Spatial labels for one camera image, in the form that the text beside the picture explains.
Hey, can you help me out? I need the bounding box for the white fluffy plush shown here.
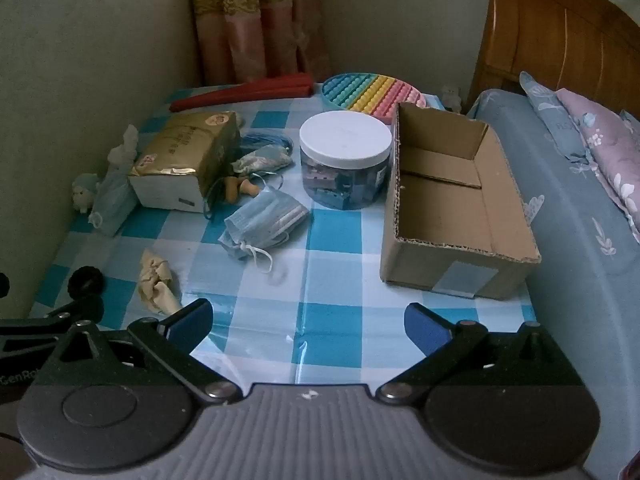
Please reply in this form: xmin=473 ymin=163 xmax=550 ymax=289
xmin=106 ymin=124 xmax=141 ymax=170

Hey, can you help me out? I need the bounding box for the red folded fan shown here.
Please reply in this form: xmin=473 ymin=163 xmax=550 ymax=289
xmin=169 ymin=72 xmax=316 ymax=114

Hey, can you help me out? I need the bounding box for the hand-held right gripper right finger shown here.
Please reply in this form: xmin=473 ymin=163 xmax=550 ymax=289
xmin=376 ymin=302 xmax=587 ymax=407

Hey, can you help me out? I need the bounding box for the small sheep plush toy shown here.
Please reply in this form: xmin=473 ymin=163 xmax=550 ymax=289
xmin=71 ymin=173 xmax=102 ymax=213

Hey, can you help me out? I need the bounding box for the pink curtain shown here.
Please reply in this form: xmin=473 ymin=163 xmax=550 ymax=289
xmin=187 ymin=0 xmax=335 ymax=87

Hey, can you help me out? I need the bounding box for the crumpled blue face mask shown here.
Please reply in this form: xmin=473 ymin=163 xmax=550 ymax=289
xmin=88 ymin=167 xmax=141 ymax=237

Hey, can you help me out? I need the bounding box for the bed with blue sheet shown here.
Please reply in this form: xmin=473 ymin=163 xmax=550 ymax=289
xmin=464 ymin=87 xmax=640 ymax=480

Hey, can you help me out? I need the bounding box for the white round plate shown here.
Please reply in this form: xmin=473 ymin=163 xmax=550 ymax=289
xmin=299 ymin=111 xmax=393 ymax=211

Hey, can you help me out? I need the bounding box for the blue checkered tablecloth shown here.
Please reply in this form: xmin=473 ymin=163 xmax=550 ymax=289
xmin=27 ymin=85 xmax=539 ymax=397

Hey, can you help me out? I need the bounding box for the pink floral pillow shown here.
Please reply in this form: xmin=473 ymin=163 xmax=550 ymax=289
xmin=555 ymin=87 xmax=640 ymax=243

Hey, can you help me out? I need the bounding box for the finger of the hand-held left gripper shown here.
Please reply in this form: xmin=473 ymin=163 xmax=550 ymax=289
xmin=0 ymin=266 xmax=106 ymax=361

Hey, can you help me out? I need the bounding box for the cardboard box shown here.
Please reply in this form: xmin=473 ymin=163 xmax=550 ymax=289
xmin=379 ymin=102 xmax=542 ymax=300

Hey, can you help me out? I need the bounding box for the gold tissue pack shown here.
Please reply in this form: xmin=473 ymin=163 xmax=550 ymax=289
xmin=127 ymin=111 xmax=242 ymax=211

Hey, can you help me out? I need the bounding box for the beige crumpled cloth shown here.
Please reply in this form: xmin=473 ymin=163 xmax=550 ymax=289
xmin=137 ymin=247 xmax=183 ymax=316

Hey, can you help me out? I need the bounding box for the small white plush toy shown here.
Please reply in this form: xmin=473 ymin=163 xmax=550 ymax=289
xmin=441 ymin=84 xmax=463 ymax=113

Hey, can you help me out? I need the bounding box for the wooden headboard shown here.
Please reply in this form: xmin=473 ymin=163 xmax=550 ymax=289
xmin=469 ymin=0 xmax=640 ymax=128

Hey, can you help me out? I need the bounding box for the blue face mask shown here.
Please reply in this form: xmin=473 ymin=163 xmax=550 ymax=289
xmin=88 ymin=167 xmax=141 ymax=237
xmin=218 ymin=184 xmax=312 ymax=275

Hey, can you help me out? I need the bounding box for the blue patterned pillow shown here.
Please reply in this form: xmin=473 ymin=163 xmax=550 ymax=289
xmin=519 ymin=71 xmax=597 ymax=177

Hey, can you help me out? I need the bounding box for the rainbow pop bubble toy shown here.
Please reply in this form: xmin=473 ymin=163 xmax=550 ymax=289
xmin=321 ymin=73 xmax=427 ymax=125

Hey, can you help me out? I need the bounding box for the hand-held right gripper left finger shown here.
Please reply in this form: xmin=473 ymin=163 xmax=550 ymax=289
xmin=44 ymin=298 xmax=246 ymax=406

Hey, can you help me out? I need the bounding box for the blue cord bundle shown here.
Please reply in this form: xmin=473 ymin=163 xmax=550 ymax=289
xmin=241 ymin=130 xmax=296 ymax=153

